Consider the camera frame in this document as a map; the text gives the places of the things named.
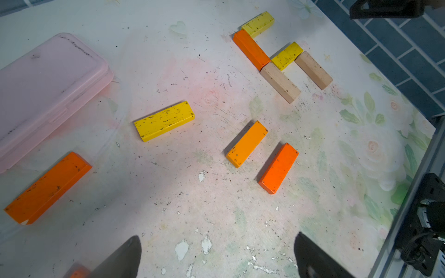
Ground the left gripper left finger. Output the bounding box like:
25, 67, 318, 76
87, 235, 142, 278

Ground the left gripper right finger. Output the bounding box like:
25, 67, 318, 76
294, 232, 353, 278

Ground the orange block low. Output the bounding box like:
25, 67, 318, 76
258, 143, 299, 195

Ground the light orange block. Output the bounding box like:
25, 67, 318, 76
226, 121, 268, 168

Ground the yellow block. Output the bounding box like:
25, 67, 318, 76
271, 42, 304, 71
241, 12, 275, 38
134, 101, 195, 142

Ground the wooden block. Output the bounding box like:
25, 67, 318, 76
260, 62, 301, 104

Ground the wooden block low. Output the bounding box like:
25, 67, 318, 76
295, 52, 333, 90

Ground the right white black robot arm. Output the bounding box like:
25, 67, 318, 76
350, 0, 445, 20

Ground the pink pencil case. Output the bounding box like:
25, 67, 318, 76
1, 33, 114, 172

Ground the aluminium front rail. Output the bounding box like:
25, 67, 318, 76
369, 116, 445, 278

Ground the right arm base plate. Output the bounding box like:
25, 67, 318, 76
396, 173, 445, 277

